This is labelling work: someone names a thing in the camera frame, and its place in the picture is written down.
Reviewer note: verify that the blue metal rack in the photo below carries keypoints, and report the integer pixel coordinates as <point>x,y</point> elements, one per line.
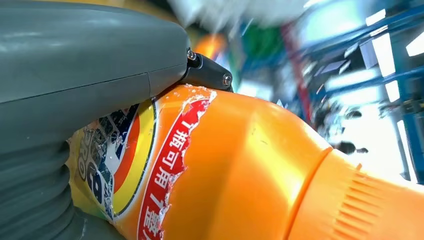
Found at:
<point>414,142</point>

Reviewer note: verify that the orange detergent bottle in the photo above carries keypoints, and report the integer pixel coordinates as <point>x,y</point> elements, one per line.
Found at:
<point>248,165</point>

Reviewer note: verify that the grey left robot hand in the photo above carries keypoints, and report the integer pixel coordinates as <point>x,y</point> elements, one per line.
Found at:
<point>82,59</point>

